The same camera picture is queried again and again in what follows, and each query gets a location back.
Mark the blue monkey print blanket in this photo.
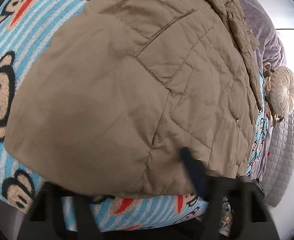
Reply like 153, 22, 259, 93
0, 0, 274, 233

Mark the round cream pleated cushion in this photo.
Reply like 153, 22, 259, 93
271, 66, 294, 116

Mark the tan puffer jacket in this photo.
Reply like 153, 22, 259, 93
4, 0, 263, 198

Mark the purple quilted duvet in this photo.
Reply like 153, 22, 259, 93
238, 0, 286, 180

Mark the beige knotted rope cushion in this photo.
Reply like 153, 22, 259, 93
263, 62, 284, 127

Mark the grey quilted headboard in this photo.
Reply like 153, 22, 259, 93
261, 112, 294, 207

